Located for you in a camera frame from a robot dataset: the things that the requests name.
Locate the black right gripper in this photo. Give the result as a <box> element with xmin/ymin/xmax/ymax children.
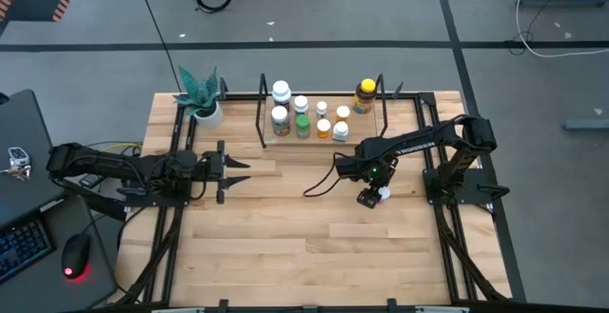
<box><xmin>334</xmin><ymin>152</ymin><xmax>400</xmax><ymax>210</ymax></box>

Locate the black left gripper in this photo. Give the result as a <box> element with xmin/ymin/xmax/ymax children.
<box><xmin>203</xmin><ymin>139</ymin><xmax>252</xmax><ymax>205</ymax></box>

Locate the white-cap bottle colourful label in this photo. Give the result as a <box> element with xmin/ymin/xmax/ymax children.
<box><xmin>269</xmin><ymin>105</ymin><xmax>291</xmax><ymax>138</ymax></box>

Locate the white plastic medicine bottle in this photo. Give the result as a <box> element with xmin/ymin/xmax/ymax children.
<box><xmin>332</xmin><ymin>120</ymin><xmax>351</xmax><ymax>144</ymax></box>

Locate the large dark bottle white cap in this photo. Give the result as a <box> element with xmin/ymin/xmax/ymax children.
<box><xmin>271</xmin><ymin>79</ymin><xmax>292</xmax><ymax>112</ymax></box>

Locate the green bottle with white cap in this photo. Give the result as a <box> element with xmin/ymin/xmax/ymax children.
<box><xmin>292</xmin><ymin>94</ymin><xmax>310</xmax><ymax>116</ymax></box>

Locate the brown bottle with yellow cap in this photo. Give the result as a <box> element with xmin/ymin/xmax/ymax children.
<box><xmin>352</xmin><ymin>78</ymin><xmax>378</xmax><ymax>115</ymax></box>

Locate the potted plant in white pot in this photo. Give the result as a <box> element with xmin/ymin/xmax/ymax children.
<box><xmin>173</xmin><ymin>64</ymin><xmax>225</xmax><ymax>129</ymax></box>

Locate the grey metal strip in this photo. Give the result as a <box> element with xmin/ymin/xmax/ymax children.
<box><xmin>415</xmin><ymin>306</ymin><xmax>471</xmax><ymax>313</ymax></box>
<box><xmin>150</xmin><ymin>306</ymin><xmax>206</xmax><ymax>313</ymax></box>

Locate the black power adapter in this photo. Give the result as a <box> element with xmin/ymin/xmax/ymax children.
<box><xmin>78</xmin><ymin>172</ymin><xmax>101</xmax><ymax>189</ymax></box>

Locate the black computer mouse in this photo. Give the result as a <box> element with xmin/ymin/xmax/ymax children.
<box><xmin>60</xmin><ymin>231</ymin><xmax>92</xmax><ymax>282</ymax></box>

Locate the key fob with keys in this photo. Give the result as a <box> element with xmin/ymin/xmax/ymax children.
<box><xmin>0</xmin><ymin>146</ymin><xmax>32</xmax><ymax>183</ymax></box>

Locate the dark grey desk surface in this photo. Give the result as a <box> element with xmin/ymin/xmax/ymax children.
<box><xmin>0</xmin><ymin>192</ymin><xmax>119</xmax><ymax>313</ymax></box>

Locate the black backlit keyboard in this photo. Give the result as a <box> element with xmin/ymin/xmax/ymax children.
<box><xmin>0</xmin><ymin>216</ymin><xmax>54</xmax><ymax>284</ymax></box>

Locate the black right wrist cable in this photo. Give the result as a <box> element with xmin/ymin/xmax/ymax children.
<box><xmin>303</xmin><ymin>152</ymin><xmax>340</xmax><ymax>199</ymax></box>

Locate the black aluminium table frame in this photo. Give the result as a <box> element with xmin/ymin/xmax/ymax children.
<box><xmin>113</xmin><ymin>77</ymin><xmax>514</xmax><ymax>313</ymax></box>

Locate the yellow cable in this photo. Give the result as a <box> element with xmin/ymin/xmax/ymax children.
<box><xmin>101</xmin><ymin>142</ymin><xmax>143</xmax><ymax>154</ymax></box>

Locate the long black floor cable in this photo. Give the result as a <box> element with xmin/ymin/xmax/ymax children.
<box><xmin>133</xmin><ymin>0</ymin><xmax>184</xmax><ymax>91</ymax></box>

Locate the tangled black floor cable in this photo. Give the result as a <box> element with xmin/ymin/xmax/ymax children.
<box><xmin>507</xmin><ymin>0</ymin><xmax>575</xmax><ymax>56</ymax></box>

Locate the white floor cable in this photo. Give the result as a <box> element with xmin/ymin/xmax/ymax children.
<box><xmin>515</xmin><ymin>0</ymin><xmax>609</xmax><ymax>59</ymax></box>

